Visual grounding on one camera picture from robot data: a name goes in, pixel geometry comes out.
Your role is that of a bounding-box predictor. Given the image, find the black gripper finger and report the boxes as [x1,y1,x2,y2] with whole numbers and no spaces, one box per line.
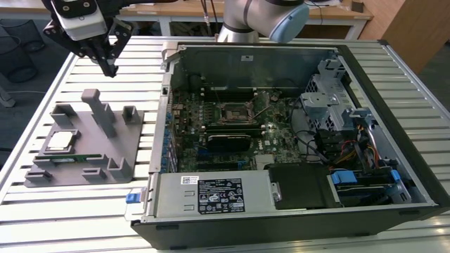
[102,18,138,77]
[43,21,111,77]

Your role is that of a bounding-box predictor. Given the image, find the silver CPU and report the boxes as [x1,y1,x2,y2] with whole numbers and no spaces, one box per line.
[47,131,78,151]

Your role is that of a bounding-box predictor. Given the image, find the metal socket cover frame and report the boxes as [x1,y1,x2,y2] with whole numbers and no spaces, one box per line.
[247,91,274,119]

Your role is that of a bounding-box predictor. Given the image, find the CPU socket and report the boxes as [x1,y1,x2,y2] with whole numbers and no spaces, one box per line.
[218,101,258,124]

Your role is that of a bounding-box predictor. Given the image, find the black mesh wastebasket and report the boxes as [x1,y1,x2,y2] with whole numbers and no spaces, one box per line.
[0,35,39,83]
[6,20,47,52]

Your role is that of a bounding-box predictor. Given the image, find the grey metal stand foot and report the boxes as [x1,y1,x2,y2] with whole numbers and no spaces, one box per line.
[0,84,18,108]

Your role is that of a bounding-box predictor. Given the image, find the grey plastic parts rack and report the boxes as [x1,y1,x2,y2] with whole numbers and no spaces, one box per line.
[23,88,146,188]

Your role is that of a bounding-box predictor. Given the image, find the green RAM stick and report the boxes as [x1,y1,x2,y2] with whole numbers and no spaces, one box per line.
[36,154,103,162]

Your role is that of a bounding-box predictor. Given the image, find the black graphics card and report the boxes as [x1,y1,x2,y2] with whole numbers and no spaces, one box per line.
[206,133,253,153]

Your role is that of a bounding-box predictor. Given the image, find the black expansion slot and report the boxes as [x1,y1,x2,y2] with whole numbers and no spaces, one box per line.
[195,162,246,171]
[196,154,247,162]

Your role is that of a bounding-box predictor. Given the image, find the green motherboard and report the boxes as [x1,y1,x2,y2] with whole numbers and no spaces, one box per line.
[168,88,303,172]

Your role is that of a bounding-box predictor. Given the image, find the silver power supply box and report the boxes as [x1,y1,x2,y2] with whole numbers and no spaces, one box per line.
[146,170,277,221]

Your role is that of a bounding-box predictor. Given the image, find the metal disk bay cage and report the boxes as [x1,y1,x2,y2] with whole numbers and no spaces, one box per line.
[301,59,355,132]

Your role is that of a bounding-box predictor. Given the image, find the silver chipset heatsink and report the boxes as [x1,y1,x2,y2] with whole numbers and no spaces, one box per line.
[255,154,277,170]

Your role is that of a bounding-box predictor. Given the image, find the black plastic shroud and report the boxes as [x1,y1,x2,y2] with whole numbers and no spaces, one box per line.
[263,162,343,211]

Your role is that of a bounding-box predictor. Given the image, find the hard disk in blue carrier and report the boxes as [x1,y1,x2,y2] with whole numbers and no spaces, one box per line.
[329,170,402,208]

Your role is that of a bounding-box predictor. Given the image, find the wooden cabinet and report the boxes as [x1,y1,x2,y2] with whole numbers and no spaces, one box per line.
[358,0,450,76]

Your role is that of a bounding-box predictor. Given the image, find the black open PC case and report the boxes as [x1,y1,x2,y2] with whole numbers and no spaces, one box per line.
[124,39,450,250]

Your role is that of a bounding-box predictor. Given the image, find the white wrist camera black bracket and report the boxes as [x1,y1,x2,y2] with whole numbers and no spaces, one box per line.
[52,0,108,42]

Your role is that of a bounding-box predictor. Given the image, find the wooden desk white frame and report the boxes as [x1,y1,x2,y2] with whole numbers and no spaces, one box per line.
[0,0,374,40]

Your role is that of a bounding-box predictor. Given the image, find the black cable bundle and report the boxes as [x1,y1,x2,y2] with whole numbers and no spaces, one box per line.
[290,100,347,164]

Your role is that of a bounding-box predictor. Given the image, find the coloured wire bundle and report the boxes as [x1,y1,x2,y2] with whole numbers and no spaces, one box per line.
[330,123,385,169]

